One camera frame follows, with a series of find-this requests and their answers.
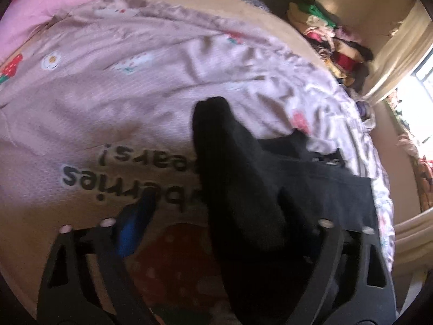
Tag cream curtain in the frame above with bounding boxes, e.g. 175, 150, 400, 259
363, 3, 433, 104

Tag plain pink blanket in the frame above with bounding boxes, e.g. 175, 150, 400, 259
0, 0, 116, 61

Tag pink strawberry printed duvet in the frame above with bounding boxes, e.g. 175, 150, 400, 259
0, 0, 395, 325

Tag white bag of clothes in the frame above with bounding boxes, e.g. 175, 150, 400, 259
355, 98, 378, 131

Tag black sweatshirt with orange patches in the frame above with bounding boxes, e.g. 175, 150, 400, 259
192, 96, 378, 325

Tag pile of folded clothes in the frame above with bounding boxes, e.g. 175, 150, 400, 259
287, 0, 373, 89

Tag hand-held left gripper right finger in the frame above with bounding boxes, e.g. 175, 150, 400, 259
294, 218, 396, 325

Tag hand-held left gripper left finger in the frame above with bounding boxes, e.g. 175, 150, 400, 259
37, 194, 159, 325

